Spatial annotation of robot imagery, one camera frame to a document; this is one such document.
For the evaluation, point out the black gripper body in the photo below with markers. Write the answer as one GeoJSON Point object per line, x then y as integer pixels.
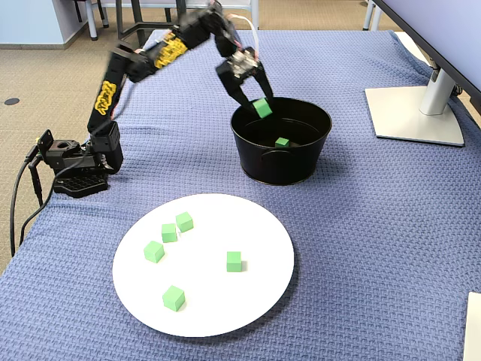
{"type": "Point", "coordinates": [240, 72]}

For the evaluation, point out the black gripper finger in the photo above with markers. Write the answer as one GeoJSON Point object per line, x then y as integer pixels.
{"type": "Point", "coordinates": [238, 96]}
{"type": "Point", "coordinates": [266, 88]}

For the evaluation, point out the green cube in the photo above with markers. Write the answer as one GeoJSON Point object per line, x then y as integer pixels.
{"type": "Point", "coordinates": [233, 261]}
{"type": "Point", "coordinates": [184, 222]}
{"type": "Point", "coordinates": [168, 232]}
{"type": "Point", "coordinates": [173, 298]}
{"type": "Point", "coordinates": [281, 142]}
{"type": "Point", "coordinates": [153, 251]}
{"type": "Point", "coordinates": [262, 108]}

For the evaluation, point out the white round plate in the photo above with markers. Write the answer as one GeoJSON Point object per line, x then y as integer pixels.
{"type": "Point", "coordinates": [210, 312]}

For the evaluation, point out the black round bowl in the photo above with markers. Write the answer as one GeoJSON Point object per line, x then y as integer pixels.
{"type": "Point", "coordinates": [282, 165]}

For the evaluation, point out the grey chair leg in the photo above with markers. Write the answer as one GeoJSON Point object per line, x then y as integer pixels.
{"type": "Point", "coordinates": [370, 15]}

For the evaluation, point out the white table leg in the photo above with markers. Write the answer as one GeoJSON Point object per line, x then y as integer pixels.
{"type": "Point", "coordinates": [92, 19]}

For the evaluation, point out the silver monitor stand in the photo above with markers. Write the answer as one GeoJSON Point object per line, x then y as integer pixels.
{"type": "Point", "coordinates": [413, 116]}

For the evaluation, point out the blue woven cloth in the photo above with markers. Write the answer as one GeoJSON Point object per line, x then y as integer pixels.
{"type": "Point", "coordinates": [357, 225]}

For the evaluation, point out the computer monitor screen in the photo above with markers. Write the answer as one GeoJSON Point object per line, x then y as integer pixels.
{"type": "Point", "coordinates": [451, 30]}

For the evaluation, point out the black round floor cover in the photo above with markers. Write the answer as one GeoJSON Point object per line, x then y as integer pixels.
{"type": "Point", "coordinates": [11, 101]}

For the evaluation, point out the white flat board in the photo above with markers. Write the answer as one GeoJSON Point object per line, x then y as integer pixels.
{"type": "Point", "coordinates": [474, 327]}

